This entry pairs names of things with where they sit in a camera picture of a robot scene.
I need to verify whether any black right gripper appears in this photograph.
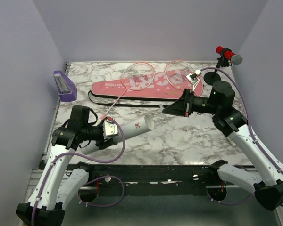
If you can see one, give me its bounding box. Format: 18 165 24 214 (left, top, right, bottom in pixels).
163 88 220 117

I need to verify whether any pink racket cover bag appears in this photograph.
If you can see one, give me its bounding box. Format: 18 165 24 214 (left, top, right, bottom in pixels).
91 69 203 101

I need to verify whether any pink badminton racket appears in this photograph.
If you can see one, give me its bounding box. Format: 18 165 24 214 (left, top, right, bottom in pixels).
95 62 155 125
165 60 238 146

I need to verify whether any grey shuttlecock tube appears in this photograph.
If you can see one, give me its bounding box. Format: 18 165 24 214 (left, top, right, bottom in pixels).
81 115 155 155

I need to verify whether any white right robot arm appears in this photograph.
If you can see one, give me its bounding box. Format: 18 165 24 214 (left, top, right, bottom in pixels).
162 81 283 210

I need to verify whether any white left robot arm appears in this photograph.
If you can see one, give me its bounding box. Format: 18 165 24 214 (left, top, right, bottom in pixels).
16 105 113 226

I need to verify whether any black microphone stand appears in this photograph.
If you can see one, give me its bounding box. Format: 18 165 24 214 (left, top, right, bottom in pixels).
204 56 230 86

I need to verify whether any purple metronome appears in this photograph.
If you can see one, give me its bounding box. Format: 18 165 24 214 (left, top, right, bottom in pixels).
53 71 77 102

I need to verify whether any red grey microphone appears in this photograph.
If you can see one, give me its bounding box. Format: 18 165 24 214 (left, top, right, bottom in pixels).
216 46 243 65

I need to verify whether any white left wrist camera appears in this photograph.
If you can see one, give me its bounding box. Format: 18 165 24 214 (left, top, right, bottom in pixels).
102 120 118 137

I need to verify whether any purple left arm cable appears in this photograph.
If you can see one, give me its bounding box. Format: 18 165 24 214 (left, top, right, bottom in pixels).
32 117 126 226

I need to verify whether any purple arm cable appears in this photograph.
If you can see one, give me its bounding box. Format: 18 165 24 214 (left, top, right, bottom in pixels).
32 117 126 226
199 67 283 209

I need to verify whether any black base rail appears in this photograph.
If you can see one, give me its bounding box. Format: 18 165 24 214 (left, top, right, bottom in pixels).
67 162 227 201

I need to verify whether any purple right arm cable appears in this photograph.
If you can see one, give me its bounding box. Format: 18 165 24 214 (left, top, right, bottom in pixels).
199 67 283 209

